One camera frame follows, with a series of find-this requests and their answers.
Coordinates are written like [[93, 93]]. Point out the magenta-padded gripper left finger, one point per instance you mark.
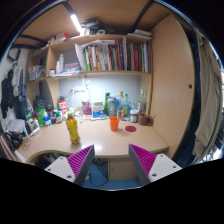
[[63, 166]]

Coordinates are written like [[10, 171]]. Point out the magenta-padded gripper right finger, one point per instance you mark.
[[160, 165]]

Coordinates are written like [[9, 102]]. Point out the yellow drink bottle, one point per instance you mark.
[[72, 128]]

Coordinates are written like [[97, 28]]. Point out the flat round red coaster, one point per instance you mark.
[[130, 128]]

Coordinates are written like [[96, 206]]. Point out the small white blue-labelled bottle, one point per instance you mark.
[[47, 120]]

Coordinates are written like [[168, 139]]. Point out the brown jar with white lid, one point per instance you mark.
[[134, 116]]

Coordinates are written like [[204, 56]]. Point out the black bag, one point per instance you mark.
[[13, 139]]

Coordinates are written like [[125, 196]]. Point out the red and white canister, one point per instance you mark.
[[62, 106]]

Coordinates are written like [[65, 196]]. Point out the orange plastic cup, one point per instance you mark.
[[114, 124]]

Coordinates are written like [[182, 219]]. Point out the pink packet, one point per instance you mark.
[[86, 108]]

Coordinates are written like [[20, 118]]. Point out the blue and white carton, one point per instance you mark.
[[98, 109]]

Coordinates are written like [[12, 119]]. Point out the clear bottle with green cap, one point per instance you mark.
[[125, 106]]

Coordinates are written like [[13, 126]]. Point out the blue bottle with yellow cap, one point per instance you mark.
[[121, 105]]

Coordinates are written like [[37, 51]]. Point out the beige hanging curtain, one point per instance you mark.
[[206, 110]]

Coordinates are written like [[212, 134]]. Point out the grey shaker bottle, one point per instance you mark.
[[112, 107]]

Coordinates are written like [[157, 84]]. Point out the white power strip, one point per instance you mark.
[[78, 89]]

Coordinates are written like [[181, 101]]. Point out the hanging dark clothes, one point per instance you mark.
[[13, 93]]

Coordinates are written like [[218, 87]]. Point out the wooden shelf unit with books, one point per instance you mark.
[[110, 56]]

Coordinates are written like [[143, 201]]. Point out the ceiling tube light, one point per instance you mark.
[[76, 23]]

